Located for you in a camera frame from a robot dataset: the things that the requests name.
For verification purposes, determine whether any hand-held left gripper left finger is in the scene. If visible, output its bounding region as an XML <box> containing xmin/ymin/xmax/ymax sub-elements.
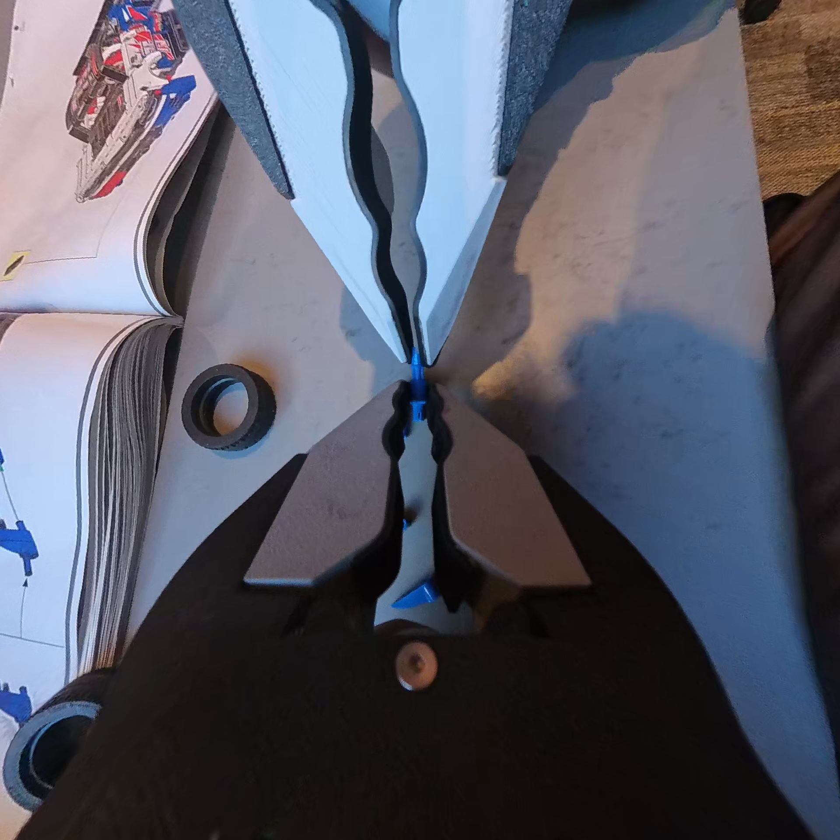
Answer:
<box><xmin>243</xmin><ymin>382</ymin><xmax>406</xmax><ymax>608</ymax></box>

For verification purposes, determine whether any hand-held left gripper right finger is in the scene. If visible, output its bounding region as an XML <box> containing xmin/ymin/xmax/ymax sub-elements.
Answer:
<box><xmin>428</xmin><ymin>384</ymin><xmax>592</xmax><ymax>611</ymax></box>

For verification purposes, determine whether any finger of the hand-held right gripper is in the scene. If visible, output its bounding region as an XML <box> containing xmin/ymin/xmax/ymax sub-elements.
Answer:
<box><xmin>390</xmin><ymin>0</ymin><xmax>514</xmax><ymax>368</ymax></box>
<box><xmin>226</xmin><ymin>0</ymin><xmax>412</xmax><ymax>365</ymax></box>

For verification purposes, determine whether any blue wedge piece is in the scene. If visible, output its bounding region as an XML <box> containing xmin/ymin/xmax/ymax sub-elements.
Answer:
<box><xmin>392</xmin><ymin>577</ymin><xmax>438</xmax><ymax>609</ymax></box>

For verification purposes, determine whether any grey desk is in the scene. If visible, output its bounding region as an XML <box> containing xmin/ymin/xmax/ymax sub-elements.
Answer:
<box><xmin>125</xmin><ymin>0</ymin><xmax>840</xmax><ymax>840</ymax></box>

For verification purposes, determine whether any black toy tyre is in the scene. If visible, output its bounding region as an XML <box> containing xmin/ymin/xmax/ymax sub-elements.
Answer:
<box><xmin>182</xmin><ymin>362</ymin><xmax>277</xmax><ymax>452</ymax></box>
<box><xmin>2</xmin><ymin>669</ymin><xmax>114</xmax><ymax>812</ymax></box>

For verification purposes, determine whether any open instruction booklet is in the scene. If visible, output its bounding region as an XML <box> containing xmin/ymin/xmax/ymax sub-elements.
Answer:
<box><xmin>0</xmin><ymin>0</ymin><xmax>222</xmax><ymax>729</ymax></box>

